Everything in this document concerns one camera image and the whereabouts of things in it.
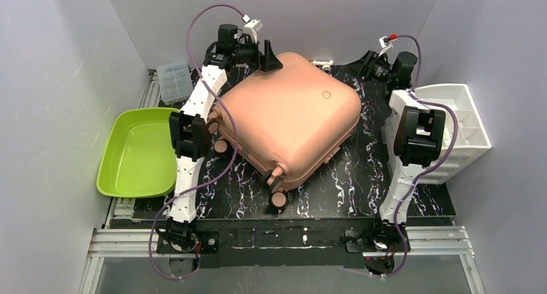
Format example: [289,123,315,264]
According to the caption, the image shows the pink hard shell suitcase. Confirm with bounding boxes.
[209,52,362,208]

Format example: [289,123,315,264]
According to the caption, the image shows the white divided organizer box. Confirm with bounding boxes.
[382,83,492,186]

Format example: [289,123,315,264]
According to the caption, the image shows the lime green plastic basin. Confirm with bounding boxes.
[96,107,177,198]

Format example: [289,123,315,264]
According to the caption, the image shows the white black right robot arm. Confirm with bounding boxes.
[358,50,446,251]

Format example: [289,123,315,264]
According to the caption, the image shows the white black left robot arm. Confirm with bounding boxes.
[156,19,283,247]

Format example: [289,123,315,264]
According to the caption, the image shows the clear screw assortment box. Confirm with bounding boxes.
[156,60,194,104]

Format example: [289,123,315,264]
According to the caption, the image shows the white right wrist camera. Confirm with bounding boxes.
[379,34,397,56]

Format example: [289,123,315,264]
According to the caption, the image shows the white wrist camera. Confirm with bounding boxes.
[379,34,397,56]
[243,19,263,44]

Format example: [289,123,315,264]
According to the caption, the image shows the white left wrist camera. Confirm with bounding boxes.
[243,19,263,44]

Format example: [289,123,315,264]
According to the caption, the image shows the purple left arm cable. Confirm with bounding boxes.
[148,3,251,282]

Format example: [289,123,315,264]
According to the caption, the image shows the aluminium base frame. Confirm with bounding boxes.
[79,70,488,294]

